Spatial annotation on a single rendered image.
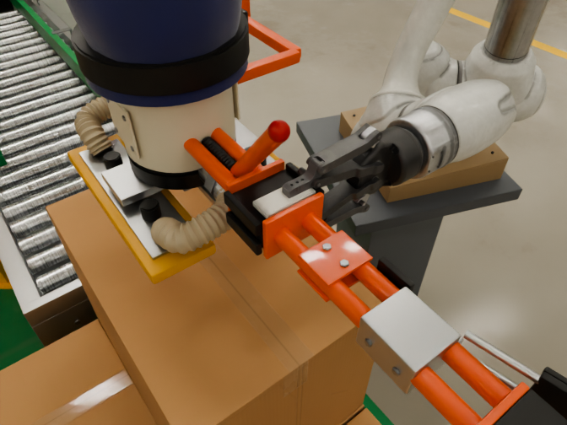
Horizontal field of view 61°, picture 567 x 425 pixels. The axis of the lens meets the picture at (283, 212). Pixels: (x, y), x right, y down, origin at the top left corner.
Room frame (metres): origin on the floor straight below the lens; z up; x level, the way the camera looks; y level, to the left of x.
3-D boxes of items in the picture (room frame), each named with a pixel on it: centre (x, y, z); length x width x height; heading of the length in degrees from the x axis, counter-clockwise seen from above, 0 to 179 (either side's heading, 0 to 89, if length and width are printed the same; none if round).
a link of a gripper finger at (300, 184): (0.42, -0.02, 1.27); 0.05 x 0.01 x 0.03; 126
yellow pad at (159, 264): (0.56, 0.24, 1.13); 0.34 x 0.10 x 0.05; 36
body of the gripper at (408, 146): (0.50, -0.13, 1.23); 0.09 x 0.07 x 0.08; 126
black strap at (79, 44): (0.62, 0.16, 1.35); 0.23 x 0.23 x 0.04
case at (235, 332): (0.60, 0.16, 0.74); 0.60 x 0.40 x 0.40; 37
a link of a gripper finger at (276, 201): (0.41, 0.00, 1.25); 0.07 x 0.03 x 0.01; 126
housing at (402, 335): (0.24, -0.12, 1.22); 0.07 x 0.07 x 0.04; 36
